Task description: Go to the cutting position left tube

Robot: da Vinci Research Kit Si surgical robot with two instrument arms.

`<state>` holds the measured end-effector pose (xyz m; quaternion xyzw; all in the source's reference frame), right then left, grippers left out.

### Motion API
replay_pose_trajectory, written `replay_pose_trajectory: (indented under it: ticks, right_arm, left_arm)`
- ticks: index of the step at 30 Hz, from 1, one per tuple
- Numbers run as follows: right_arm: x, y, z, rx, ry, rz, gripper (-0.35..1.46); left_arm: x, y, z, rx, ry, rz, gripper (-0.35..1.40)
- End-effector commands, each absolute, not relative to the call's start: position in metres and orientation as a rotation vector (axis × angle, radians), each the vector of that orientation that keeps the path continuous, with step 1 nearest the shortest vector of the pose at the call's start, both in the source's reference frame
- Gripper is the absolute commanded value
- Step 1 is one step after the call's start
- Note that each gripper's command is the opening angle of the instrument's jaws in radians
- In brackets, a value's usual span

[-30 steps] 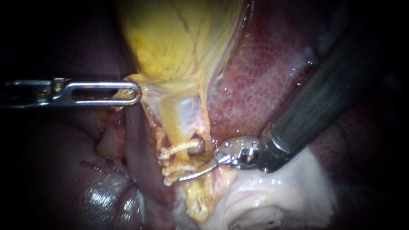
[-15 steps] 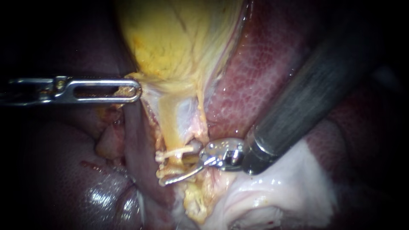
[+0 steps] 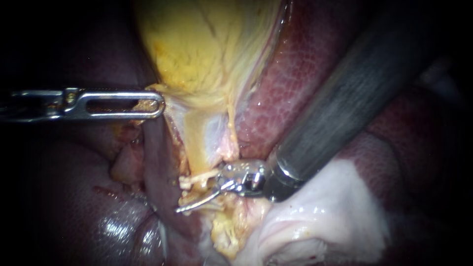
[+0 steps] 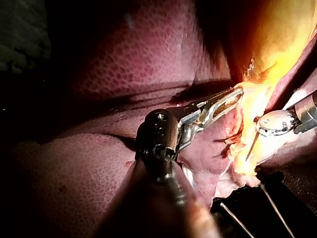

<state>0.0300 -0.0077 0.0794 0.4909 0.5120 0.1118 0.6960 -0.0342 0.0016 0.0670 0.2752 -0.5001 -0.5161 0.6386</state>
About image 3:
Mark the thin tube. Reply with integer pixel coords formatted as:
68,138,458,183
182,117,214,175

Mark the gallbladder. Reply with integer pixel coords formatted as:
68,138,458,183
134,0,293,123

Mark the pale fatty tissue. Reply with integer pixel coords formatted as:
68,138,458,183
233,158,391,266
110,142,145,185
209,193,272,261
203,115,239,164

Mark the right arm instrument jaw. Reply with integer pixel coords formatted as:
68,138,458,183
174,184,225,215

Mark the right arm instrument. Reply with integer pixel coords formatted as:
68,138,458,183
215,159,268,199

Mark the left arm instrument jaw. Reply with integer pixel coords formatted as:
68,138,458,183
72,90,166,120

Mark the left arm instrument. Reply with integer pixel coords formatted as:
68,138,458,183
0,88,80,123

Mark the white clip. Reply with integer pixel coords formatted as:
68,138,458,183
190,169,220,183
178,175,195,191

